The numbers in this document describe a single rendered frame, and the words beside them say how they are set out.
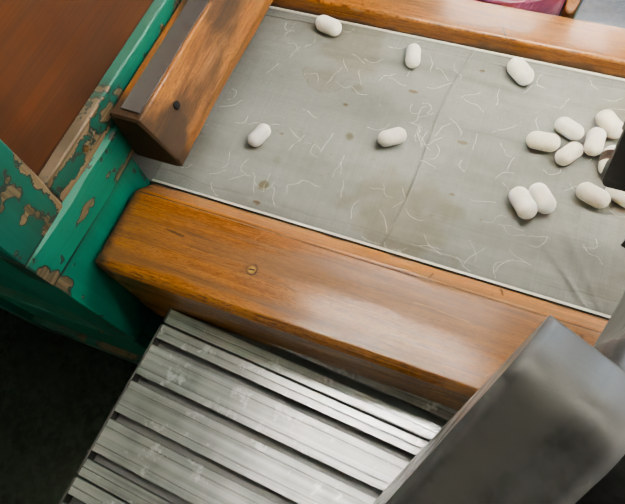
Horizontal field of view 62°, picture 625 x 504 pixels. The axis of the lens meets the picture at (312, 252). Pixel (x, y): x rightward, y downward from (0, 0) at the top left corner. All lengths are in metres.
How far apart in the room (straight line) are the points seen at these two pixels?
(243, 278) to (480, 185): 0.28
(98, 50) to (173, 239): 0.19
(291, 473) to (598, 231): 0.40
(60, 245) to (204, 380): 0.21
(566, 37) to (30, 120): 0.58
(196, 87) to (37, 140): 0.17
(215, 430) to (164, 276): 0.17
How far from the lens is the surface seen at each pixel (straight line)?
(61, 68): 0.53
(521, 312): 0.53
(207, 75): 0.60
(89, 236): 0.58
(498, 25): 0.73
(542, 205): 0.59
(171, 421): 0.61
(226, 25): 0.64
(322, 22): 0.73
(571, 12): 0.76
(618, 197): 0.63
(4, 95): 0.49
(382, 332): 0.50
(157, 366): 0.63
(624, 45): 0.74
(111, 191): 0.59
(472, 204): 0.59
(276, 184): 0.60
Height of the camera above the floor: 1.25
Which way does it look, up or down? 65 degrees down
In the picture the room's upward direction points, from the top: 11 degrees counter-clockwise
